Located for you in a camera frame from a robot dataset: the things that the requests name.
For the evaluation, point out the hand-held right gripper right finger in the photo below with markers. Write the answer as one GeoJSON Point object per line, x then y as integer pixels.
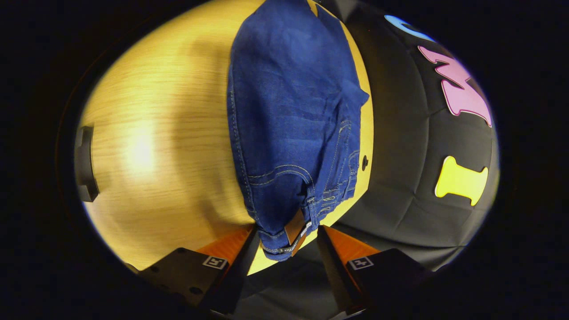
{"type": "Point", "coordinates": [340, 284]}

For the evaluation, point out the dark bracket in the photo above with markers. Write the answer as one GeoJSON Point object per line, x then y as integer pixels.
{"type": "Point", "coordinates": [84, 164]}

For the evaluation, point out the blue jeans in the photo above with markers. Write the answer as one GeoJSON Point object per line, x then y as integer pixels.
{"type": "Point", "coordinates": [289, 111]}

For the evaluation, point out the black backdrop cloth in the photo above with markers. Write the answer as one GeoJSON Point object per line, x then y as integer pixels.
{"type": "Point", "coordinates": [400, 133]}

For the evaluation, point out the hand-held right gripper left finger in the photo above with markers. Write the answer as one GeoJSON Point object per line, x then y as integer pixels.
{"type": "Point", "coordinates": [233, 280]}

